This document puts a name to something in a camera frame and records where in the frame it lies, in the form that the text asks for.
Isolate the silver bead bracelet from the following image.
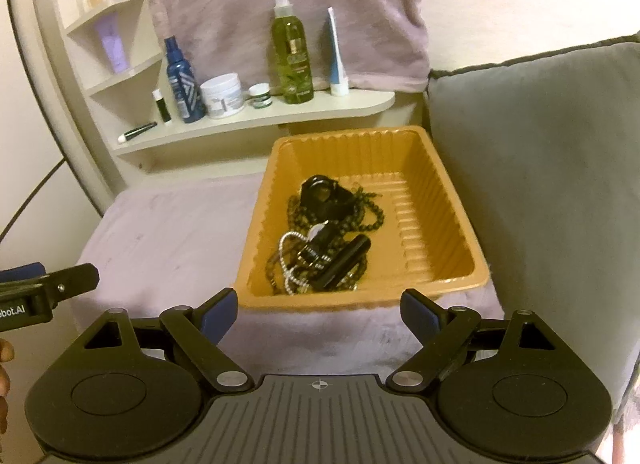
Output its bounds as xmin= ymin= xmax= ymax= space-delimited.
xmin=276 ymin=223 xmax=327 ymax=297

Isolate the dark bead necklace pile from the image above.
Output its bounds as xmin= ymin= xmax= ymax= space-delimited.
xmin=264 ymin=183 xmax=386 ymax=295

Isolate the orange plastic tray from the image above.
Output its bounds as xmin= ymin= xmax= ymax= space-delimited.
xmin=235 ymin=126 xmax=489 ymax=313

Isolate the person's hand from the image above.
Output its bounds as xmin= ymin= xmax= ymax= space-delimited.
xmin=0 ymin=339 xmax=15 ymax=434

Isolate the dark green pencil tube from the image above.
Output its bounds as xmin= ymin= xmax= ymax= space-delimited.
xmin=117 ymin=122 xmax=157 ymax=145

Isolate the grey cushion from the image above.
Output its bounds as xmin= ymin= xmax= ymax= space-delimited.
xmin=426 ymin=35 xmax=639 ymax=410

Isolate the small black white bottle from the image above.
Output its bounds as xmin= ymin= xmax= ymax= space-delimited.
xmin=152 ymin=88 xmax=172 ymax=125

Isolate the blue spray bottle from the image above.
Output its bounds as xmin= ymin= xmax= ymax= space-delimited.
xmin=164 ymin=36 xmax=206 ymax=124

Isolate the white cream jar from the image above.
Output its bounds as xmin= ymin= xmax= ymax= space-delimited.
xmin=200 ymin=73 xmax=245 ymax=119

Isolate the small green white jar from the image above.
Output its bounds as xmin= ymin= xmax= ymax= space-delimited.
xmin=248 ymin=82 xmax=272 ymax=109

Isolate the purple tube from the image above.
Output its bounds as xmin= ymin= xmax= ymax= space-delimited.
xmin=94 ymin=13 xmax=129 ymax=73

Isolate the cream corner shelf unit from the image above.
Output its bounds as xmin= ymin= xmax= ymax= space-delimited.
xmin=9 ymin=0 xmax=424 ymax=210

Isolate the blue white tube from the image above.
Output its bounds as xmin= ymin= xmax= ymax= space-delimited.
xmin=328 ymin=7 xmax=349 ymax=97

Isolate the green olive spray bottle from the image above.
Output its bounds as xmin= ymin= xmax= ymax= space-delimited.
xmin=271 ymin=0 xmax=314 ymax=105

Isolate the mauve fleece towel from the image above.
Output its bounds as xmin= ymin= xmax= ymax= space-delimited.
xmin=148 ymin=0 xmax=430 ymax=93

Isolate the black cable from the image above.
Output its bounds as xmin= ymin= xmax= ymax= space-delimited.
xmin=0 ymin=155 xmax=68 ymax=242

